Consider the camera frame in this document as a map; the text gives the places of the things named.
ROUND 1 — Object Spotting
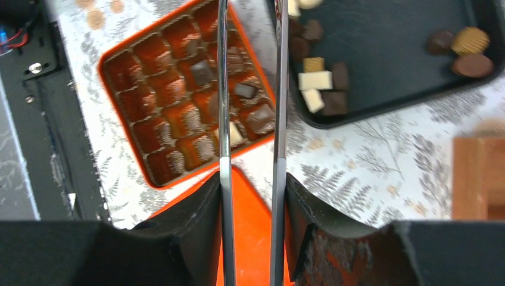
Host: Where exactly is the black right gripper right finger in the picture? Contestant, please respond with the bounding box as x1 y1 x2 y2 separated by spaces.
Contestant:
285 173 419 285

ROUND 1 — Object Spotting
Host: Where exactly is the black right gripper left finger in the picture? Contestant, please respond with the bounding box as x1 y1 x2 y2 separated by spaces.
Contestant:
132 172 222 285

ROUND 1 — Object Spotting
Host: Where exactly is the metal tongs white handle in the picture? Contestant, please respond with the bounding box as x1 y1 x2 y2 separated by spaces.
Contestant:
217 1 289 285

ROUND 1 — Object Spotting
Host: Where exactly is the white chocolate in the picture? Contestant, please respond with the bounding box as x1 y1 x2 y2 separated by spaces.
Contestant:
211 121 245 149

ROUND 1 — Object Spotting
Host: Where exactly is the orange chocolate box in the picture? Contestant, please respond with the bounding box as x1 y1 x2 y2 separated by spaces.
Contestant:
98 1 275 189

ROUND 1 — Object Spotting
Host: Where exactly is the dark square chocolate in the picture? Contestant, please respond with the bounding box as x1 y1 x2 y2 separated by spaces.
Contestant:
321 91 348 116

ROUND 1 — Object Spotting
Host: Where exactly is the white chocolate bar lower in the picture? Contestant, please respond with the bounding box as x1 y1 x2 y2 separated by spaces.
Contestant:
301 89 325 113

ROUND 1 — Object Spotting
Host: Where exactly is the white chocolate bar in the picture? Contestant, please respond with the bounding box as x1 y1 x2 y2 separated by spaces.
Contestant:
298 70 333 91
301 89 325 113

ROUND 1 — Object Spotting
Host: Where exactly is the white chocolate bar upper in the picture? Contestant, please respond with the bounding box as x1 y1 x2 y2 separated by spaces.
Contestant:
298 70 333 91

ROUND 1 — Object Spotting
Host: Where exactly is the dark ridged chocolate cup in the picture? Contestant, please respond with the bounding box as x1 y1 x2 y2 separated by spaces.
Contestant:
331 61 350 91

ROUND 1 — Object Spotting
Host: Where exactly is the caramel square leaf chocolate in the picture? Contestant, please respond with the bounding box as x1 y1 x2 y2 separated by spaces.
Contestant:
303 57 325 73

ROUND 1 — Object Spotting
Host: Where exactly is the black chocolate tray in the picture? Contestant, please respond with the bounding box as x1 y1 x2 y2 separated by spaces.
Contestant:
288 0 504 129

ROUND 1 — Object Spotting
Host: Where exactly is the dark swirl chocolate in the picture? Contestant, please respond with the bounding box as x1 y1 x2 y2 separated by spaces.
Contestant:
425 29 455 55

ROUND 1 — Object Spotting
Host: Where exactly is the milk chocolate oval disc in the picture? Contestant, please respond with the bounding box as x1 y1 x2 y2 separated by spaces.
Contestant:
451 54 494 78

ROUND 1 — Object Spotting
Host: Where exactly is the caramel round chocolate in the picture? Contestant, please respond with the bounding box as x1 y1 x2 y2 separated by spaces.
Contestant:
451 27 490 55

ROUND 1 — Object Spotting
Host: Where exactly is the orange box lid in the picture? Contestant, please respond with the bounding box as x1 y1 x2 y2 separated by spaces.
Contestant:
150 166 271 285

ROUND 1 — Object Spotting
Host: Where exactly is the orange compartment organizer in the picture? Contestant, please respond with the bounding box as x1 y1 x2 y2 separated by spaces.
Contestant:
452 137 504 221

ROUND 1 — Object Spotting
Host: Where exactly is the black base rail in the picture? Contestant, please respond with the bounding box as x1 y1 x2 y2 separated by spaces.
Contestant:
1 1 111 223

